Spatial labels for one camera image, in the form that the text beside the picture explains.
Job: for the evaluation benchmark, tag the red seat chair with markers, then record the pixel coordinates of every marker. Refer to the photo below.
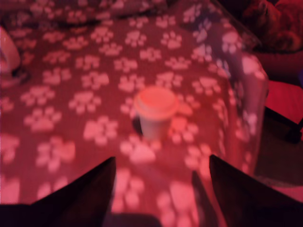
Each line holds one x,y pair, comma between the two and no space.
284,99

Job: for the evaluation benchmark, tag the brown fuzzy cushion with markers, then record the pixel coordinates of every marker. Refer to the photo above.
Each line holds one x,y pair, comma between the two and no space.
272,23

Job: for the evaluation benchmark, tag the pale coffee capsule with lid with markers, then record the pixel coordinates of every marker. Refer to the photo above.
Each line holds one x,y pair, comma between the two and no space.
156,106

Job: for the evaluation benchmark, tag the paw print fleece blanket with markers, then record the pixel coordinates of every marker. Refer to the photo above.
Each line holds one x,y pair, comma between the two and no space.
71,71

